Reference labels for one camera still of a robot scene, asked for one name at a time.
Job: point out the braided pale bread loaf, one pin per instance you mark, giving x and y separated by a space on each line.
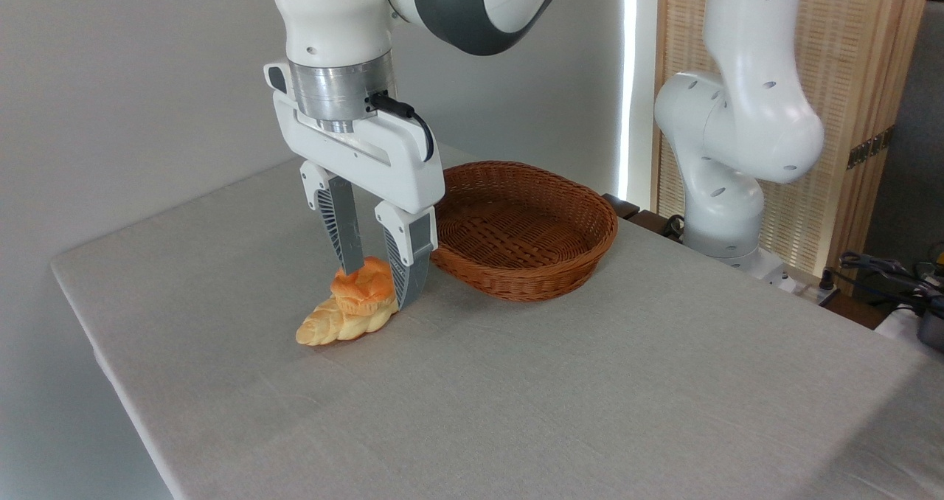
333 327

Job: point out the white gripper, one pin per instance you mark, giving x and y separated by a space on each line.
398 168

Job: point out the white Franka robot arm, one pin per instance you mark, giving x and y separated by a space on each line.
737 116

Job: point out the round orange bread roll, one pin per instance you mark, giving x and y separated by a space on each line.
363 287

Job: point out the black screen hinge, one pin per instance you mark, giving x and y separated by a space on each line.
870 147

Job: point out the dark wooden ledge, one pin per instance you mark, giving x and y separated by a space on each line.
641 216

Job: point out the wooden slatted screen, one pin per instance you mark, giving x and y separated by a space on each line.
855 57

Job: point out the grey tablecloth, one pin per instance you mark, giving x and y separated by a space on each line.
516 397

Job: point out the brown wicker basket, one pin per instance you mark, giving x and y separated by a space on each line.
516 242

